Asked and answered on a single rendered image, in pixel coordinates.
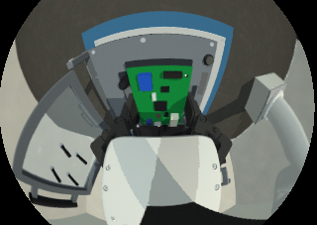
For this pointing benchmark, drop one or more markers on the green circuit board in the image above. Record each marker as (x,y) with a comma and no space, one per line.
(160,92)

